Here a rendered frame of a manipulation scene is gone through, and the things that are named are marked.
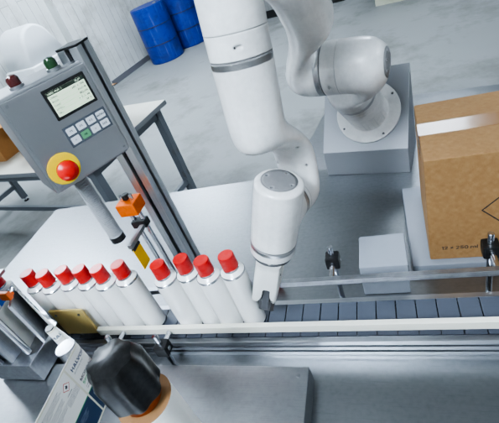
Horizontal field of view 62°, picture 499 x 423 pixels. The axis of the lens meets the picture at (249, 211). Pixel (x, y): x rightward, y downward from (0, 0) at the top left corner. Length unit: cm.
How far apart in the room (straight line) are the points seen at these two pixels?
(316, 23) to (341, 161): 62
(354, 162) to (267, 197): 73
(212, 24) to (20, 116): 38
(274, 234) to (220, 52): 30
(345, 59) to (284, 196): 40
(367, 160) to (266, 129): 77
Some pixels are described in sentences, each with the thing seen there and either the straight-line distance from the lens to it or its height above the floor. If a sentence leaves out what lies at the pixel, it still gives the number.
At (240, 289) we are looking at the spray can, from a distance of 85.
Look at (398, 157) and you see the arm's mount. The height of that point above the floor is 89.
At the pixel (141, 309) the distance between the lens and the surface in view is 100.
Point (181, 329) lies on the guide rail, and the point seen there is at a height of 91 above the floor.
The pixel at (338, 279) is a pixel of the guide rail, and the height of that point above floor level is 96.
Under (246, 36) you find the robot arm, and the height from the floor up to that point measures 147.
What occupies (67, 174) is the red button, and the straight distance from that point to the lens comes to 81.
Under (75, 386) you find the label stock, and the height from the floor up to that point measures 102.
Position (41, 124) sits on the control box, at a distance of 82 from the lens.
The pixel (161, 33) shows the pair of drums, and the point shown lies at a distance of 730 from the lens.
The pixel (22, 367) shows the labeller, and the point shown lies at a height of 94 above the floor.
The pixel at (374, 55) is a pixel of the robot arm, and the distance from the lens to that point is 94.
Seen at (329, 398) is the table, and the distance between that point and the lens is 88.
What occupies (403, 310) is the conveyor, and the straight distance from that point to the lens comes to 90.
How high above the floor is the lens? 160
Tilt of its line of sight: 35 degrees down
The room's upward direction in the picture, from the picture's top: 21 degrees counter-clockwise
